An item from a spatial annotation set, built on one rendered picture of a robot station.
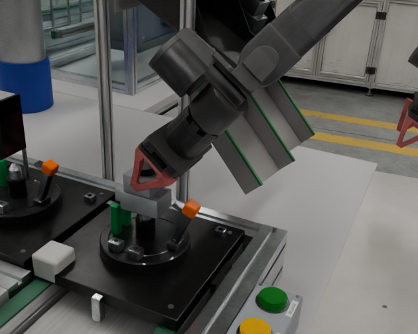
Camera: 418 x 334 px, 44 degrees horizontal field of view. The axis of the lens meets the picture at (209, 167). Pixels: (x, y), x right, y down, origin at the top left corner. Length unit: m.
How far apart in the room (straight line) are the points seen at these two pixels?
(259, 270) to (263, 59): 0.34
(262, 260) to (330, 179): 0.53
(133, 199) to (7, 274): 0.21
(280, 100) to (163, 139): 0.52
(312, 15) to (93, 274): 0.46
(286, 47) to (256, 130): 0.42
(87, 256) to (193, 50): 0.35
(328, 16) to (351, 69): 4.19
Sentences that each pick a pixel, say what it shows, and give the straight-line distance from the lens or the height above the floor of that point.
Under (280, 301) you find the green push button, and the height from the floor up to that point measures 0.97.
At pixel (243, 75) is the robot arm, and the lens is 0.62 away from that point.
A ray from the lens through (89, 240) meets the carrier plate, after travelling 0.84.
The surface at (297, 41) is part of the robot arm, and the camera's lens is 0.64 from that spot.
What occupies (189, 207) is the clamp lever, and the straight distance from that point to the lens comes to 0.73.
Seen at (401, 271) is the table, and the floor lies 0.86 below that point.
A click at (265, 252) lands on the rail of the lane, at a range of 0.84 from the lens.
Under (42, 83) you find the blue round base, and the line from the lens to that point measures 1.66.
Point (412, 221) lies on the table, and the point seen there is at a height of 0.86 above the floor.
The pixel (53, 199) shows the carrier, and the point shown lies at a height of 0.99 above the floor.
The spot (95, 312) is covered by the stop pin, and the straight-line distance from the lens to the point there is 0.76.
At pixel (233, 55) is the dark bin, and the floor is 1.22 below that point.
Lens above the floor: 1.45
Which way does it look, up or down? 27 degrees down
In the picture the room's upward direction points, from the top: 3 degrees clockwise
